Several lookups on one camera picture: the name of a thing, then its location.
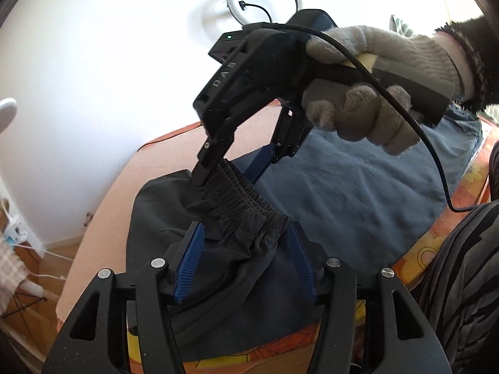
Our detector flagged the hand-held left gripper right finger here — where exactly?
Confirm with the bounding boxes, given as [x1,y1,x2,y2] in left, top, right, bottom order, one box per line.
[286,221,453,374]

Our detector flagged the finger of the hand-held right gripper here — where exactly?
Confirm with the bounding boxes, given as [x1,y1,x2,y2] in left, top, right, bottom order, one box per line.
[244,99,313,184]
[190,134,229,186]

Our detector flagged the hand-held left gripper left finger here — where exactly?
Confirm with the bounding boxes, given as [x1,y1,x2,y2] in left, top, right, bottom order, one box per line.
[41,221,205,374]

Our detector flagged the person's right forearm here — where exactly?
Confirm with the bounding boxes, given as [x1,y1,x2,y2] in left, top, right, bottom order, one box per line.
[433,13,499,113]

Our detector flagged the person's right hand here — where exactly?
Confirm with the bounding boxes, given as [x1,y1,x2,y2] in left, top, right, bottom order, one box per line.
[302,26,474,157]

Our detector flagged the dark grey elastic-waist shorts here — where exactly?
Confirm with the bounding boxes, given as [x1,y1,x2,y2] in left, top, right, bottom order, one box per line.
[56,101,287,320]

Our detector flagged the orange floral mattress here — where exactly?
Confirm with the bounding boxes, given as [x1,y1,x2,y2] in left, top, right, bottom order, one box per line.
[56,119,499,374]

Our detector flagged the person's zebra striped leg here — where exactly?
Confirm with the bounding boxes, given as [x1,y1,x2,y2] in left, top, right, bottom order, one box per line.
[415,200,499,374]

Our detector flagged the beige checkered cloth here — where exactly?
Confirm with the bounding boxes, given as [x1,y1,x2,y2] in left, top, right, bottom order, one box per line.
[0,237,28,312]

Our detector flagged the white clip lamp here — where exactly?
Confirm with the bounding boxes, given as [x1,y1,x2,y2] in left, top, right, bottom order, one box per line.
[0,98,27,247]

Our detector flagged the white lamp cable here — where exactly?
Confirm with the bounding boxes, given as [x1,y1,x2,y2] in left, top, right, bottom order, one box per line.
[8,237,76,283]

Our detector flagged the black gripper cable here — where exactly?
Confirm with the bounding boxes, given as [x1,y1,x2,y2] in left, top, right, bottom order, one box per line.
[257,23,484,213]

